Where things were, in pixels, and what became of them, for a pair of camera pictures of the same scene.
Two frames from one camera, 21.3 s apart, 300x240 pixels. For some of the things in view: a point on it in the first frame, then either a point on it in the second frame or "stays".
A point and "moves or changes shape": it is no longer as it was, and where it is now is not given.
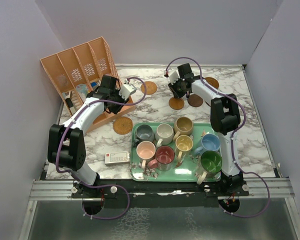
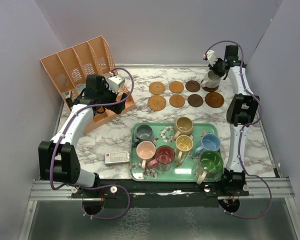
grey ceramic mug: [144, 133] stays
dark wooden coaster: [195, 100] stays
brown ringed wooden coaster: [212, 81] moves or changes shape
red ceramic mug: [165, 155] stays
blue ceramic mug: [210, 142] stays
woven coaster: [122, 125] -> [156, 103]
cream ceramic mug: [164, 134] -> [211, 80]
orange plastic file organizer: [76, 72] stays
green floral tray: [159, 153] stays
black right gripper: [172, 87] -> [213, 67]
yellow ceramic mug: [184, 145] stays
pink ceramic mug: [145, 150] stays
